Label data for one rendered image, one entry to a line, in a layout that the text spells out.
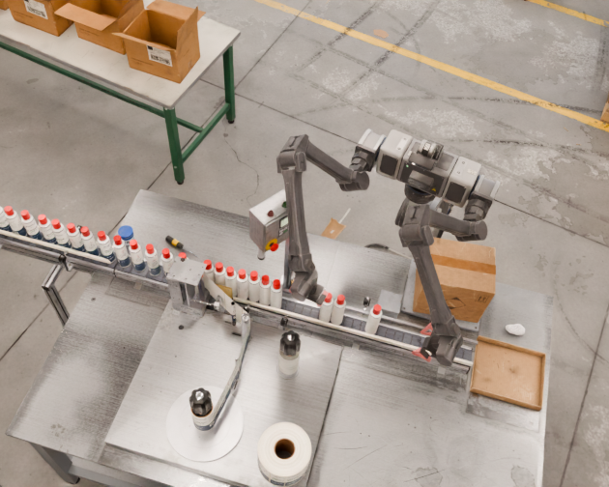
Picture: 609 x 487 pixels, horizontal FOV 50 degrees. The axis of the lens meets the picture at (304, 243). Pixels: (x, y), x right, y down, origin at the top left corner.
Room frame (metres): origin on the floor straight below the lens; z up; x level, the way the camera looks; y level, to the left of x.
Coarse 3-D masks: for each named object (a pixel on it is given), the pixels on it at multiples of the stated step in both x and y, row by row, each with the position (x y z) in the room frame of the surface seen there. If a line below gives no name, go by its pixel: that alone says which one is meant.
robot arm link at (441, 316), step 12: (432, 240) 1.30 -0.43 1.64; (420, 252) 1.27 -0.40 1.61; (420, 264) 1.25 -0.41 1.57; (432, 264) 1.26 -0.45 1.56; (420, 276) 1.23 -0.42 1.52; (432, 276) 1.22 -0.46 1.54; (432, 288) 1.19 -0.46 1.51; (432, 300) 1.17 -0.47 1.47; (444, 300) 1.19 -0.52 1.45; (432, 312) 1.15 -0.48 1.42; (444, 312) 1.14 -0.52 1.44; (432, 324) 1.12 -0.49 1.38; (444, 324) 1.11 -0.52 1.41
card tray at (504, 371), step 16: (480, 336) 1.37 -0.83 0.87; (480, 352) 1.31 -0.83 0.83; (496, 352) 1.32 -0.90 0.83; (512, 352) 1.32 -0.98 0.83; (528, 352) 1.33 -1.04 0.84; (480, 368) 1.23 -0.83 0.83; (496, 368) 1.24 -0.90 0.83; (512, 368) 1.24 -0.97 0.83; (528, 368) 1.25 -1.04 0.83; (544, 368) 1.24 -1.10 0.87; (480, 384) 1.15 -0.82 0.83; (496, 384) 1.16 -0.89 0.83; (512, 384) 1.17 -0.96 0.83; (528, 384) 1.18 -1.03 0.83; (512, 400) 1.08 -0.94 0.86; (528, 400) 1.10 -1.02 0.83
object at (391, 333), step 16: (128, 272) 1.50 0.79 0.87; (144, 272) 1.51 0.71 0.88; (160, 272) 1.51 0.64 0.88; (288, 304) 1.42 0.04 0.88; (304, 304) 1.43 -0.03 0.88; (352, 320) 1.37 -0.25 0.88; (384, 336) 1.31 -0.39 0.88; (400, 336) 1.32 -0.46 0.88; (416, 336) 1.33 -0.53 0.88; (464, 352) 1.28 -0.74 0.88
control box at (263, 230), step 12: (264, 204) 1.51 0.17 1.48; (276, 204) 1.52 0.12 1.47; (252, 216) 1.46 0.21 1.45; (264, 216) 1.45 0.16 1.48; (276, 216) 1.46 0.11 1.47; (252, 228) 1.46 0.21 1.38; (264, 228) 1.42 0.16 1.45; (276, 228) 1.45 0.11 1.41; (252, 240) 1.46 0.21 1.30; (264, 240) 1.42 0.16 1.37; (276, 240) 1.45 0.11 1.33
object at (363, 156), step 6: (360, 144) 1.84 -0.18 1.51; (360, 150) 1.83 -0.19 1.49; (366, 150) 1.82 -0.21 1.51; (372, 150) 1.82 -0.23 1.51; (354, 156) 1.81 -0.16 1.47; (360, 156) 1.80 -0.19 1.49; (366, 156) 1.80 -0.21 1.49; (372, 156) 1.81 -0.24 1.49; (354, 162) 1.77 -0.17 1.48; (360, 162) 1.77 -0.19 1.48; (366, 162) 1.78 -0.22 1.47; (372, 162) 1.80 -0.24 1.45; (366, 168) 1.77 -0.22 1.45; (372, 168) 1.81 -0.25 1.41
